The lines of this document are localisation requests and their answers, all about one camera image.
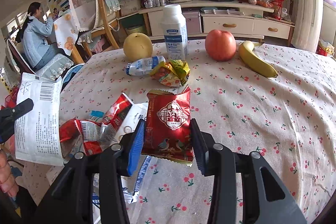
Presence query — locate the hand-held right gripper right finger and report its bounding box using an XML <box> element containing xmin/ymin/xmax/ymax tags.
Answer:
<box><xmin>190</xmin><ymin>118</ymin><xmax>307</xmax><ymax>224</ymax></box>

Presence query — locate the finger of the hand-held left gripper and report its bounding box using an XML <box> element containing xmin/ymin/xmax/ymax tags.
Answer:
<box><xmin>0</xmin><ymin>98</ymin><xmax>34</xmax><ymax>144</ymax></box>

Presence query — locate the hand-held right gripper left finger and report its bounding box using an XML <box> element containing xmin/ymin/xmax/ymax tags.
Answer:
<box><xmin>31</xmin><ymin>119</ymin><xmax>146</xmax><ymax>224</ymax></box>

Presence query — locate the white plastic bag with barcode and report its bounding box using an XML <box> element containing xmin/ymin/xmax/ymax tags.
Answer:
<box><xmin>14</xmin><ymin>72</ymin><xmax>65</xmax><ymax>167</ymax></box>

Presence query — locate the red snack packet bird print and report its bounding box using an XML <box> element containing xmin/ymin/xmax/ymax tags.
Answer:
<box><xmin>141</xmin><ymin>86</ymin><xmax>195</xmax><ymax>167</ymax></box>

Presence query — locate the person's left hand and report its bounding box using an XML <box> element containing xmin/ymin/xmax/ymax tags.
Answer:
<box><xmin>0</xmin><ymin>152</ymin><xmax>19</xmax><ymax>198</ymax></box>

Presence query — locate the blue white snack wrapper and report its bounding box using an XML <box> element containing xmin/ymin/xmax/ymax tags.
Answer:
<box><xmin>91</xmin><ymin>156</ymin><xmax>159</xmax><ymax>205</ymax></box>

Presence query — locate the red wrapper white label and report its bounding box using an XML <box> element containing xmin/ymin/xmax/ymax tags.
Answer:
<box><xmin>101</xmin><ymin>93</ymin><xmax>135</xmax><ymax>135</ymax></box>

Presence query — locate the crumpled red silver wrapper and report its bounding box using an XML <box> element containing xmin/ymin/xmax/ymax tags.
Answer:
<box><xmin>59</xmin><ymin>119</ymin><xmax>105</xmax><ymax>156</ymax></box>

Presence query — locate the chair with lace seat cover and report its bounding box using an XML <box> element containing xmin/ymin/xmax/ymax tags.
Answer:
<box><xmin>7</xmin><ymin>39</ymin><xmax>74</xmax><ymax>80</ymax></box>

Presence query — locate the cherry print tablecloth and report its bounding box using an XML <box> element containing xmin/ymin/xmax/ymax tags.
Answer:
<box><xmin>59</xmin><ymin>39</ymin><xmax>336</xmax><ymax>224</ymax></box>

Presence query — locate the blue white garment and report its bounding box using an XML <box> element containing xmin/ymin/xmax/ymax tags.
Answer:
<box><xmin>62</xmin><ymin>64</ymin><xmax>86</xmax><ymax>88</ymax></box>

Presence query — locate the crumpled yellow red wrapper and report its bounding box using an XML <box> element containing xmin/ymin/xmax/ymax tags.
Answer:
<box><xmin>150</xmin><ymin>59</ymin><xmax>191</xmax><ymax>87</ymax></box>

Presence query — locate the small blue white pouch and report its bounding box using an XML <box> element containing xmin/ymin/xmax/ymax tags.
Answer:
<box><xmin>125</xmin><ymin>55</ymin><xmax>166</xmax><ymax>76</ymax></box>

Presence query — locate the table with orange print cloth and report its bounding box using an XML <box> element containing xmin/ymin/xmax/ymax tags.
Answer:
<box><xmin>54</xmin><ymin>10</ymin><xmax>84</xmax><ymax>62</ymax></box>

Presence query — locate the yellow pear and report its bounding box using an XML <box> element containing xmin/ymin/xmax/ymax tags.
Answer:
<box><xmin>123</xmin><ymin>33</ymin><xmax>153</xmax><ymax>62</ymax></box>

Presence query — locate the yellow banana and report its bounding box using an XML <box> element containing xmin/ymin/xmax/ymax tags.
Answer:
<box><xmin>238</xmin><ymin>40</ymin><xmax>279</xmax><ymax>79</ymax></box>

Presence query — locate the red apple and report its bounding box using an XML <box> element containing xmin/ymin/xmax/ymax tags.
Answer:
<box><xmin>205</xmin><ymin>29</ymin><xmax>237</xmax><ymax>61</ymax></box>

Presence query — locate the wooden chair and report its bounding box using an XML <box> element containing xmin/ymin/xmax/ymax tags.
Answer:
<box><xmin>79</xmin><ymin>0</ymin><xmax>124</xmax><ymax>56</ymax></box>

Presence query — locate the green waste bin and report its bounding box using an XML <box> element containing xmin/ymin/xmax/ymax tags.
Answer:
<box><xmin>123</xmin><ymin>25</ymin><xmax>147</xmax><ymax>37</ymax></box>

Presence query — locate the white milk bottle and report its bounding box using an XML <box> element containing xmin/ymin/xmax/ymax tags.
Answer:
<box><xmin>160</xmin><ymin>4</ymin><xmax>189</xmax><ymax>60</ymax></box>

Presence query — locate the white lace dust cover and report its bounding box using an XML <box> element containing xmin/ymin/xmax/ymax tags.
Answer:
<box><xmin>66</xmin><ymin>0</ymin><xmax>101</xmax><ymax>33</ymax></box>

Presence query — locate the pink storage box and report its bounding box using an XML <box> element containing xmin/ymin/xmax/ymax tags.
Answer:
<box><xmin>182</xmin><ymin>10</ymin><xmax>202</xmax><ymax>34</ymax></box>

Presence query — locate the cream television cabinet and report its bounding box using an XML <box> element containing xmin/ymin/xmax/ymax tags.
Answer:
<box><xmin>138</xmin><ymin>0</ymin><xmax>296</xmax><ymax>47</ymax></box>

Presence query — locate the row of silver wrapped items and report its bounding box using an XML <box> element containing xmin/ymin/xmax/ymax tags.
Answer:
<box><xmin>144</xmin><ymin>0</ymin><xmax>168</xmax><ymax>8</ymax></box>

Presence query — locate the red gift box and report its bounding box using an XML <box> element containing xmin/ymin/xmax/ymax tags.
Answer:
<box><xmin>316</xmin><ymin>39</ymin><xmax>336</xmax><ymax>56</ymax></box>

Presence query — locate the white curtain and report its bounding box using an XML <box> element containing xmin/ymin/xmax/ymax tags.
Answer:
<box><xmin>291</xmin><ymin>0</ymin><xmax>326</xmax><ymax>51</ymax></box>

